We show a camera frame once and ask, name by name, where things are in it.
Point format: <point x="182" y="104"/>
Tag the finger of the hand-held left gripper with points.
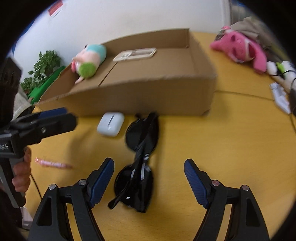
<point x="53" y="127"/>
<point x="52" y="112"/>

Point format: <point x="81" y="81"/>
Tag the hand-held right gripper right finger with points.
<point x="196" y="183"/>

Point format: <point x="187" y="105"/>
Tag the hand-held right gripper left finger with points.
<point x="101" y="183"/>

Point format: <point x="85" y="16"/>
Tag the white earbuds case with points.
<point x="109" y="124"/>

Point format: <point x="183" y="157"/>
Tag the black sunglasses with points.
<point x="141" y="136"/>

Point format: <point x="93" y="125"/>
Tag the teal and pink plush toy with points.
<point x="92" y="55"/>

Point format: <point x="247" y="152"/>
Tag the brown cardboard box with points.
<point x="161" y="92"/>

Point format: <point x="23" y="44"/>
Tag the beige phone case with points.
<point x="134" y="54"/>

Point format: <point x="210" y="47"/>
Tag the person's left hand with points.
<point x="22" y="171"/>

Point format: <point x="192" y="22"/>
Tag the green board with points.
<point x="46" y="85"/>

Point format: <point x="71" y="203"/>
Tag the printed white paper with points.
<point x="20" y="104"/>

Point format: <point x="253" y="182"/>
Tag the pink wrapper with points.
<point x="53" y="163"/>

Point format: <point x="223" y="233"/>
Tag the green potted plant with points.
<point x="46" y="62"/>

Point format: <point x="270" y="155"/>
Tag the white plastic item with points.
<point x="281" y="96"/>

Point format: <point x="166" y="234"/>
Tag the white plush toy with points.
<point x="271" y="67"/>

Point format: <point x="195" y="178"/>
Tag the beige cloth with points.
<point x="254" y="27"/>

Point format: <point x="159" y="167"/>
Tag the red wall sign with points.
<point x="56" y="8"/>

